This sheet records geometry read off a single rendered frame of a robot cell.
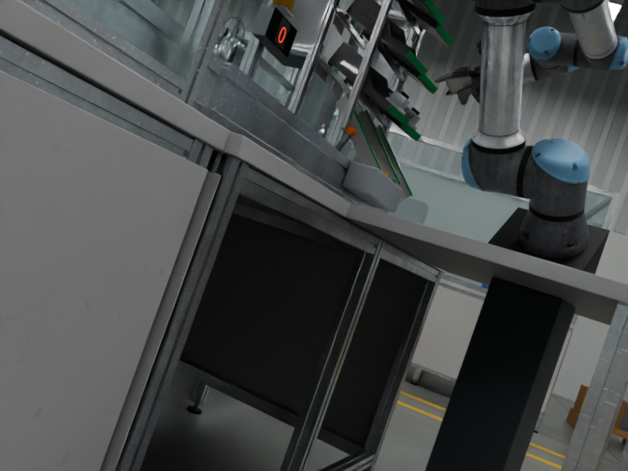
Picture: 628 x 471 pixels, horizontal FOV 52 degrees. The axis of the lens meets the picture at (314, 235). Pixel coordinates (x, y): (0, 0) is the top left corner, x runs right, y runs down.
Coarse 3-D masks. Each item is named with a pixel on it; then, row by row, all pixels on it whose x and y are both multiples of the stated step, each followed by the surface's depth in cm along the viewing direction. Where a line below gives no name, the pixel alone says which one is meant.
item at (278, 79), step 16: (272, 64) 277; (288, 64) 274; (256, 80) 279; (272, 80) 276; (288, 80) 273; (320, 80) 283; (288, 96) 272; (304, 96) 275; (320, 96) 288; (304, 112) 279; (320, 112) 292; (336, 112) 308
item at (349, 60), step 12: (348, 48) 194; (336, 60) 195; (348, 60) 193; (360, 60) 191; (348, 72) 192; (372, 72) 203; (372, 84) 202; (384, 84) 200; (372, 96) 186; (384, 96) 199; (384, 108) 183; (396, 108) 185; (396, 120) 188; (408, 120) 192
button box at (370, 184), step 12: (348, 168) 142; (360, 168) 140; (372, 168) 139; (348, 180) 141; (360, 180) 140; (372, 180) 139; (384, 180) 144; (360, 192) 140; (372, 192) 139; (384, 192) 146; (396, 192) 154; (372, 204) 155; (384, 204) 149; (396, 204) 156
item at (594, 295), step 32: (384, 224) 123; (416, 224) 119; (416, 256) 180; (448, 256) 135; (480, 256) 111; (512, 256) 109; (544, 288) 128; (576, 288) 103; (608, 288) 100; (608, 320) 157
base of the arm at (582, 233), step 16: (528, 224) 147; (544, 224) 142; (560, 224) 141; (576, 224) 141; (528, 240) 146; (544, 240) 143; (560, 240) 142; (576, 240) 143; (544, 256) 145; (560, 256) 143
